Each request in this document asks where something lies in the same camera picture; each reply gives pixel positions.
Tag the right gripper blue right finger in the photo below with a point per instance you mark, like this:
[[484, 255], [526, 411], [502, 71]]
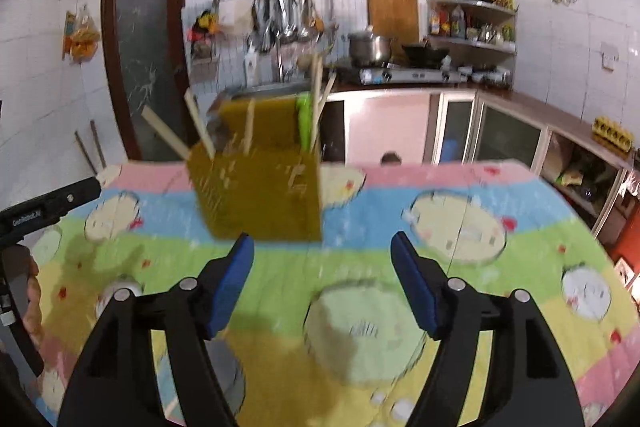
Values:
[[421, 281]]

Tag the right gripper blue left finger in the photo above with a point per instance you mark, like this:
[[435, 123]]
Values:
[[224, 279]]

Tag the kitchen counter cabinets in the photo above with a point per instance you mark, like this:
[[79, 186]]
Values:
[[428, 124]]

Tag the operator left hand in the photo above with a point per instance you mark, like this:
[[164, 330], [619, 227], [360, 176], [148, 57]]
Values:
[[32, 319]]

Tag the grey plastic spoon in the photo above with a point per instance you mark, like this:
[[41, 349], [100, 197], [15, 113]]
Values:
[[228, 371]]

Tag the yellow perforated utensil holder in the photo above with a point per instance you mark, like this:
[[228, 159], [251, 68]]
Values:
[[263, 182]]

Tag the colourful cartoon quilt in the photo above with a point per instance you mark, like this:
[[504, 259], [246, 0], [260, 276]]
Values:
[[323, 332]]

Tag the wooden chopstick beside gripper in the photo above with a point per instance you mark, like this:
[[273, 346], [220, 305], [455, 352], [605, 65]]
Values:
[[199, 124]]

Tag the gas stove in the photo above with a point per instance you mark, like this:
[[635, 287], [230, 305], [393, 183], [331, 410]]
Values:
[[497, 77]]

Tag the yellow egg tray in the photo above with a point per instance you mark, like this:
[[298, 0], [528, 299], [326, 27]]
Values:
[[612, 133]]

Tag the steel cooking pot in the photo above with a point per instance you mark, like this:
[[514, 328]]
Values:
[[366, 48]]

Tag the hanging utensil rack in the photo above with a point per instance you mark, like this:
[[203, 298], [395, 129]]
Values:
[[269, 23]]

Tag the wooden cutting board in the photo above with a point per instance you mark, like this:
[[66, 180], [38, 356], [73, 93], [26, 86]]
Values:
[[395, 19]]

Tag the wooden sticks against wall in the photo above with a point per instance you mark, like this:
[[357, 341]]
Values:
[[92, 152]]

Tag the green handled utensil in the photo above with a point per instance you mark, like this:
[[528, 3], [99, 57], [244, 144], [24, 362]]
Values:
[[304, 120]]

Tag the corner wall shelf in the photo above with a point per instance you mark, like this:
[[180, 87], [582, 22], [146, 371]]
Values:
[[478, 33]]

